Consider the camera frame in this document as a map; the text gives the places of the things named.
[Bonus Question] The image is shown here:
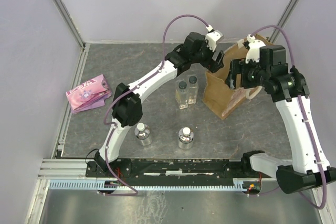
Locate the square bottle front dark cap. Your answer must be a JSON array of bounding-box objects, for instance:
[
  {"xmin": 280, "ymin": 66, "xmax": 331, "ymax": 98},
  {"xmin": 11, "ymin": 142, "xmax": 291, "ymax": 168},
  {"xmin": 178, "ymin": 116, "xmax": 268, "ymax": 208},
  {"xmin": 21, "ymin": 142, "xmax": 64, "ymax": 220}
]
[{"xmin": 175, "ymin": 80, "xmax": 190, "ymax": 110}]

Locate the pink tissue pack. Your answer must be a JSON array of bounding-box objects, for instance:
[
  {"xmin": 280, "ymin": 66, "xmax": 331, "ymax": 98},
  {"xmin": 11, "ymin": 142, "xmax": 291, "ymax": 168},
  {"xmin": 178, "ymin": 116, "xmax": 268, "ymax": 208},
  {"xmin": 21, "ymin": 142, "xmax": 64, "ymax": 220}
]
[{"xmin": 66, "ymin": 74, "xmax": 112, "ymax": 114}]

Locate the round clear bottle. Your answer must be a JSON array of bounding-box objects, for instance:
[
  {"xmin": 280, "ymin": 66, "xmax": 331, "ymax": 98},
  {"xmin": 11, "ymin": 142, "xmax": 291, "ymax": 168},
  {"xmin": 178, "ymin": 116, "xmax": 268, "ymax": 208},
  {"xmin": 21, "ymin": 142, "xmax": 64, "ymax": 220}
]
[
  {"xmin": 178, "ymin": 127, "xmax": 194, "ymax": 150},
  {"xmin": 134, "ymin": 123, "xmax": 152, "ymax": 146}
]

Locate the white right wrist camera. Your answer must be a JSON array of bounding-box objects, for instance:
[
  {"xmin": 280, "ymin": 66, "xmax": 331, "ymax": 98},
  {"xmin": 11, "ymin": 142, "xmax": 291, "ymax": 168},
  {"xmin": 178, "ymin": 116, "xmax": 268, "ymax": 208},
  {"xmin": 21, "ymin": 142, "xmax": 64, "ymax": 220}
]
[{"xmin": 245, "ymin": 34, "xmax": 266, "ymax": 64}]

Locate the round clear bottle left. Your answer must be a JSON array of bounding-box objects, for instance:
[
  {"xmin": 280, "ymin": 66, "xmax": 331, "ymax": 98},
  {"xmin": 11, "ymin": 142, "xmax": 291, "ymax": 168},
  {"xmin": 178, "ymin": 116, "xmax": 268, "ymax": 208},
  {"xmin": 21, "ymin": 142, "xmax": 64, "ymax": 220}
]
[{"xmin": 134, "ymin": 123, "xmax": 152, "ymax": 146}]

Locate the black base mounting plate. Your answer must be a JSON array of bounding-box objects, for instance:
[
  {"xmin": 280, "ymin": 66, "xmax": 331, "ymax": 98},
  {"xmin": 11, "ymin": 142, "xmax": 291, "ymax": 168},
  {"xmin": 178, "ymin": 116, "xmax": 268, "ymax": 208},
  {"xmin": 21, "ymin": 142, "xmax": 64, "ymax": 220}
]
[{"xmin": 85, "ymin": 157, "xmax": 273, "ymax": 187}]

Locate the brown canvas tote bag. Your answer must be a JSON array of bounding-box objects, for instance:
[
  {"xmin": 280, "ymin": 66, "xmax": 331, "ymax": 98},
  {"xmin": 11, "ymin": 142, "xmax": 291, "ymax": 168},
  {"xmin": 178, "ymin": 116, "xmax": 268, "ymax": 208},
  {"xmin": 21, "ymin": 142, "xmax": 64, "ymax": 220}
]
[{"xmin": 203, "ymin": 39, "xmax": 261, "ymax": 120}]

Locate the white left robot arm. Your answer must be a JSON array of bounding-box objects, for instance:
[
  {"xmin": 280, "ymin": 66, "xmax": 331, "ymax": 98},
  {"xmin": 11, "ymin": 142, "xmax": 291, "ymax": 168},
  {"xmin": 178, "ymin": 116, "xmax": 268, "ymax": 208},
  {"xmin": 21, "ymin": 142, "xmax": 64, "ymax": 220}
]
[{"xmin": 94, "ymin": 30, "xmax": 224, "ymax": 177}]

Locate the round clear bottle right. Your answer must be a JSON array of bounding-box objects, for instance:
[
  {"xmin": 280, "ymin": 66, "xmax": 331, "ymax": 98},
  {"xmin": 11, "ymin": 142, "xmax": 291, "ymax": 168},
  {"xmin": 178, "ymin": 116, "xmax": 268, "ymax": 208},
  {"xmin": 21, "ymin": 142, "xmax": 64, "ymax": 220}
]
[{"xmin": 178, "ymin": 127, "xmax": 194, "ymax": 150}]

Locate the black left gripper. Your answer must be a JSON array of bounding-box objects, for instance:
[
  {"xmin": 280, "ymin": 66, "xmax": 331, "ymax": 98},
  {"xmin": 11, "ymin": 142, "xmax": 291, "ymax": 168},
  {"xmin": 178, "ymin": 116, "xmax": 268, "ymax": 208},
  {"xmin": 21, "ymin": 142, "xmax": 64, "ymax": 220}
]
[{"xmin": 191, "ymin": 38, "xmax": 225, "ymax": 73}]

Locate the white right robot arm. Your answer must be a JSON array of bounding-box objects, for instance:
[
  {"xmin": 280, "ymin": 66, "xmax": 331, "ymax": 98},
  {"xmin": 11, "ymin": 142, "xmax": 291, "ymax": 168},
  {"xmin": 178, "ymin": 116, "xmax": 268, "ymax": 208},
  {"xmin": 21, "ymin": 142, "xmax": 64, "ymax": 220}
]
[{"xmin": 225, "ymin": 45, "xmax": 335, "ymax": 194}]

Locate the square bottle dark cap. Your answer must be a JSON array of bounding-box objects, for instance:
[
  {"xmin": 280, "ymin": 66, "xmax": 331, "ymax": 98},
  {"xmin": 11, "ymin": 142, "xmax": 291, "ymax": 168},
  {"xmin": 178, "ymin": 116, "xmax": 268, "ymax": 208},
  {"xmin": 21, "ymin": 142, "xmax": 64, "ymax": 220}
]
[
  {"xmin": 175, "ymin": 80, "xmax": 190, "ymax": 110},
  {"xmin": 185, "ymin": 74, "xmax": 198, "ymax": 104}
]

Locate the light blue cable duct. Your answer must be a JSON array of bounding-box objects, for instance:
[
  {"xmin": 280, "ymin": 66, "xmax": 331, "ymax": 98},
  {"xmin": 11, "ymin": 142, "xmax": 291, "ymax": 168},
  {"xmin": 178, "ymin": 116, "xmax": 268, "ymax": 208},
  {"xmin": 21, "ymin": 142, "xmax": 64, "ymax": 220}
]
[{"xmin": 49, "ymin": 179, "xmax": 247, "ymax": 192}]

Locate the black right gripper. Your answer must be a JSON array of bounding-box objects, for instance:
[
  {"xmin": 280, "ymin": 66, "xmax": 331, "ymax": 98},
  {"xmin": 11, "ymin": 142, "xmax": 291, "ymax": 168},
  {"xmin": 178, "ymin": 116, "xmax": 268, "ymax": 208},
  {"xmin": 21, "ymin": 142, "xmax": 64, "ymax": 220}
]
[{"xmin": 224, "ymin": 57, "xmax": 270, "ymax": 90}]

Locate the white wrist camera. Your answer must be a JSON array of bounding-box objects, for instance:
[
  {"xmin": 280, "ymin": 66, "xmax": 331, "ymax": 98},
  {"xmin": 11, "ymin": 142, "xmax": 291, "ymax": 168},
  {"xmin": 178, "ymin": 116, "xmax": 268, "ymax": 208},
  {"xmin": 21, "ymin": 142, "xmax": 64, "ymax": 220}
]
[
  {"xmin": 245, "ymin": 34, "xmax": 266, "ymax": 64},
  {"xmin": 205, "ymin": 25, "xmax": 223, "ymax": 52}
]

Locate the aluminium frame rail front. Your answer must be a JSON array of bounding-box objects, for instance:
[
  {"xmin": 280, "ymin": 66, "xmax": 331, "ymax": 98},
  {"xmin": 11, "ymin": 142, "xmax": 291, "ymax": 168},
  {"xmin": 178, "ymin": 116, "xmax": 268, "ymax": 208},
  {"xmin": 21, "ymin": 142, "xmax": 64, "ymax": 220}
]
[{"xmin": 36, "ymin": 158, "xmax": 326, "ymax": 182}]

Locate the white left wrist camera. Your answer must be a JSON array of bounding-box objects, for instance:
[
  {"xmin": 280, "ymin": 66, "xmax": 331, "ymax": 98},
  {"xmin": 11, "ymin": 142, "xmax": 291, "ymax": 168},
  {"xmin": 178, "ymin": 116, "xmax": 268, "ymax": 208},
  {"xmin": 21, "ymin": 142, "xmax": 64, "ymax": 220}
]
[{"xmin": 205, "ymin": 25, "xmax": 223, "ymax": 52}]

